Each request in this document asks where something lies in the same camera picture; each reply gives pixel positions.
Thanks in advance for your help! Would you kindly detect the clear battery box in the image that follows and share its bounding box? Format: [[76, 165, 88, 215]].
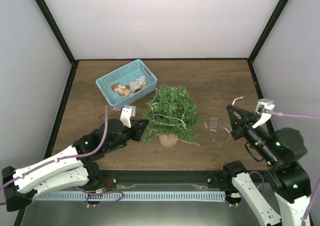
[[209, 116, 218, 132]]

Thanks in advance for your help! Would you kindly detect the black frame post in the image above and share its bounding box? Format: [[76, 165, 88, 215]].
[[26, 0, 76, 63], [248, 0, 297, 62]]

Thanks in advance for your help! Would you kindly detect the light blue cable duct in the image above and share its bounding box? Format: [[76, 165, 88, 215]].
[[37, 191, 226, 203]]

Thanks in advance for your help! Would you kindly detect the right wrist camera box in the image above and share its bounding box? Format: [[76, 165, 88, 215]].
[[252, 98, 275, 129]]

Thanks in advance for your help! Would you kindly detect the blue plastic basket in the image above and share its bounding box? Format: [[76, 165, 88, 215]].
[[95, 59, 158, 108]]

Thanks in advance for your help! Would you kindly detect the black frame post right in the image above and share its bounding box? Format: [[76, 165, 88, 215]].
[[248, 0, 297, 62]]

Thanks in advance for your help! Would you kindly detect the gingerbread figure ornament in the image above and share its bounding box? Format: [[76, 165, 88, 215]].
[[111, 83, 133, 97]]

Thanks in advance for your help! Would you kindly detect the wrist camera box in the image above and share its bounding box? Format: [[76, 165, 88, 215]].
[[252, 98, 275, 129], [120, 105, 137, 128]]

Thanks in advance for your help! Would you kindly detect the black aluminium front rail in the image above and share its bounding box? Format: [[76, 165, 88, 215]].
[[94, 169, 276, 187]]

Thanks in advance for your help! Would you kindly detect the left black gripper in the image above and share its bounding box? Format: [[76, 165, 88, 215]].
[[105, 119, 149, 152]]

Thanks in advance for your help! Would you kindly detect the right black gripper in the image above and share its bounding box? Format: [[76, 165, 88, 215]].
[[227, 104, 279, 165]]

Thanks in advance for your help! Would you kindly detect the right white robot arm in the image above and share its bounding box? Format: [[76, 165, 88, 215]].
[[222, 101, 312, 226]]

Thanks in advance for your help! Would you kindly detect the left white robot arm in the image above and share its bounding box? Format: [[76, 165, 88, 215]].
[[0, 118, 149, 212]]

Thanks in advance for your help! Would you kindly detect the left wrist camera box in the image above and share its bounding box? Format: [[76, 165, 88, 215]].
[[120, 105, 137, 128]]

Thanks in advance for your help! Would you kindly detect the small green christmas tree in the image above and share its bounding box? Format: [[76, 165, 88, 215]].
[[143, 85, 200, 146]]

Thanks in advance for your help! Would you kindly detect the clear led light string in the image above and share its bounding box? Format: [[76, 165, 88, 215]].
[[145, 85, 245, 147]]

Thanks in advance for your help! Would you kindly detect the black frame post left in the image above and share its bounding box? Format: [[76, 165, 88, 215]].
[[26, 0, 76, 63]]

